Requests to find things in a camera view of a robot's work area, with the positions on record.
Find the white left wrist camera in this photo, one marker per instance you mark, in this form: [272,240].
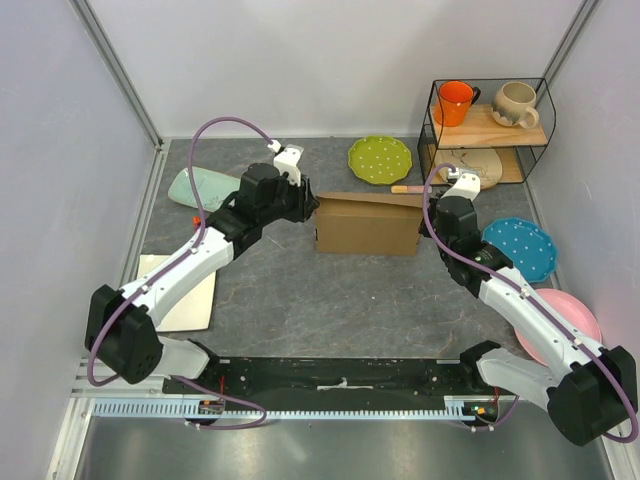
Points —
[286,161]

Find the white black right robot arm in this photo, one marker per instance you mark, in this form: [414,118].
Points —
[587,390]

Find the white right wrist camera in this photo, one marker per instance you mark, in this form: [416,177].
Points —
[463,183]

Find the blue dotted plate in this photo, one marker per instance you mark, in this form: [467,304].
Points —
[526,244]

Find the orange mug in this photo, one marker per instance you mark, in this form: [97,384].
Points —
[454,99]

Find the pink plate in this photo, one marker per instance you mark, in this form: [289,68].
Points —
[573,310]

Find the grey cable duct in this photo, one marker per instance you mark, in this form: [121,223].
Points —
[194,409]

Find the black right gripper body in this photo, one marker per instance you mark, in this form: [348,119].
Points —
[433,223]

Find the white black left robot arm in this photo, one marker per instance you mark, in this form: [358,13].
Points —
[121,330]

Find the brown cardboard box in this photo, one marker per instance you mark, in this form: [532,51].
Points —
[368,223]

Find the black wire wooden shelf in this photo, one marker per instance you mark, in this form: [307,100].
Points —
[519,149]

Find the green dotted plate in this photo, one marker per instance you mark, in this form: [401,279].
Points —
[380,160]

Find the white square plate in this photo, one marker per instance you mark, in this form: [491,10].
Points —
[193,311]

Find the beige ceramic mug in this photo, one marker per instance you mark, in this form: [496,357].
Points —
[514,105]

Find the beige painted plate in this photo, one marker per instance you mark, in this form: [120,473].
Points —
[484,163]

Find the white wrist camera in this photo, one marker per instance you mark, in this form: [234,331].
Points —
[463,183]
[286,161]

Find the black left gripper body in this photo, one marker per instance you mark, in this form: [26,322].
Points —
[292,202]

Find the light teal rectangular plate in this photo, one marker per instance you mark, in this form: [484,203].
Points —
[213,188]

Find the yellow highlighter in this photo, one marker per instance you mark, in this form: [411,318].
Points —
[405,189]

